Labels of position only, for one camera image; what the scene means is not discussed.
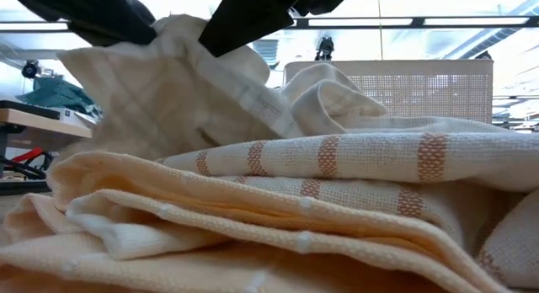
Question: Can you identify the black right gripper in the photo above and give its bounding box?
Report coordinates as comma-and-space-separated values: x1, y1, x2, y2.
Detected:
197, 0, 355, 58

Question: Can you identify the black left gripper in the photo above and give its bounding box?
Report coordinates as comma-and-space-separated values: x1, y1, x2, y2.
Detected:
13, 0, 158, 48

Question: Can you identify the white striped towel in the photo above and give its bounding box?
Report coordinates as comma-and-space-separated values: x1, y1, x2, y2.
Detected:
155, 115, 539, 290

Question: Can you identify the yellow checked towel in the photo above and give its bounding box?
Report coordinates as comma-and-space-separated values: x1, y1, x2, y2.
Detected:
0, 151, 509, 293

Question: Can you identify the blue cloth pile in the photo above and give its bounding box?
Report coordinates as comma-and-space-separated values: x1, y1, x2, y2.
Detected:
16, 76, 102, 117

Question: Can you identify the white flat box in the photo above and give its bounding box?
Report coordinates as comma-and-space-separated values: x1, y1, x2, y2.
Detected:
48, 106, 100, 130

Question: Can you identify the black ceiling spotlight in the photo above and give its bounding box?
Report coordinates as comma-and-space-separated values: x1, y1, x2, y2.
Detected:
20, 59, 41, 79

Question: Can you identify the white plastic bin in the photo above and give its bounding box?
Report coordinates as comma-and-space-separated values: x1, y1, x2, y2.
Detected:
282, 59, 494, 125

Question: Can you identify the silver ventilation duct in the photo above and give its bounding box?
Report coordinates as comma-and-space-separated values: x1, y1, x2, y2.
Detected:
251, 38, 280, 71

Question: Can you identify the black overhead camera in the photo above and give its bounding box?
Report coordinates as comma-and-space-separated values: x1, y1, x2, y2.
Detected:
314, 35, 336, 61

